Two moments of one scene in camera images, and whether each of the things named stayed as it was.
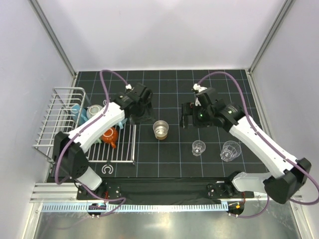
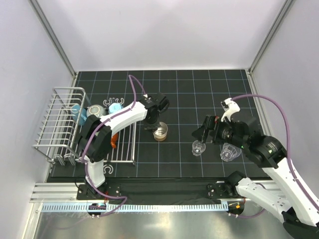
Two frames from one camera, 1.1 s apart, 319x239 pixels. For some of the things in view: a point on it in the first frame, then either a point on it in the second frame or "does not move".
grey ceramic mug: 92,110 does not move
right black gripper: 188,108 → 211,122
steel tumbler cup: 160,128 does not move
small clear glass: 198,147 does not move
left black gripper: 148,115 → 153,126
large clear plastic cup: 231,150 does not move
